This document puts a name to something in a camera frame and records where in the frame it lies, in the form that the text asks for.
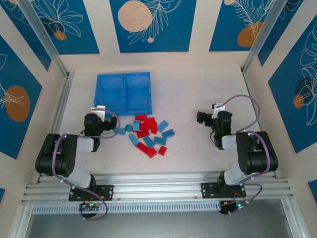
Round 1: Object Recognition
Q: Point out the blue two-compartment plastic bin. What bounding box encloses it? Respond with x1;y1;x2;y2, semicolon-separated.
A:
93;71;154;118

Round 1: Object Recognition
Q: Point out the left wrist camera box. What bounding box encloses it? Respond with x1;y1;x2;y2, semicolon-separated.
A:
90;105;107;117

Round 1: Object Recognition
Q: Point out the grey slotted cable duct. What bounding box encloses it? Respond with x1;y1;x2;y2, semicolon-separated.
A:
32;201;222;214

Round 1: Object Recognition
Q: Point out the aluminium frame leg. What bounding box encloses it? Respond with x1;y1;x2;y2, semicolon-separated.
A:
281;198;307;238
8;204;34;238

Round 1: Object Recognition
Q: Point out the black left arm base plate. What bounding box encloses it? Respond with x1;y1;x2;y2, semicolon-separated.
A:
68;184;114;202

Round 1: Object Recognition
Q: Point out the aluminium corner post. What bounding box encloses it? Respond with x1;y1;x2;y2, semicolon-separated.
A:
17;0;75;80
242;0;290;75

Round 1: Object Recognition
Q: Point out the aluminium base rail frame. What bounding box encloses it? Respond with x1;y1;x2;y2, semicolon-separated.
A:
21;172;294;205

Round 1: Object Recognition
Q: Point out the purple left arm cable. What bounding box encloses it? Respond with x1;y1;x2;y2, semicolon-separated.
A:
52;110;121;221

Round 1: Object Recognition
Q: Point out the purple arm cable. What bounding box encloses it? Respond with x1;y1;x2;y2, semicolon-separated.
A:
222;95;271;205
52;110;121;221

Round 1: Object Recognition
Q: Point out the aluminium side rail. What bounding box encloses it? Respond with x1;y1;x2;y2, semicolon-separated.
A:
49;71;75;136
242;71;277;179

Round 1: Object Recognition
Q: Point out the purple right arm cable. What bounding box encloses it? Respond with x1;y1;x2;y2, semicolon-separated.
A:
222;95;271;205

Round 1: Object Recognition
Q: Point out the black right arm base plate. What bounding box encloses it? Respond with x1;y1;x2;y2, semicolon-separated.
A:
201;182;247;199

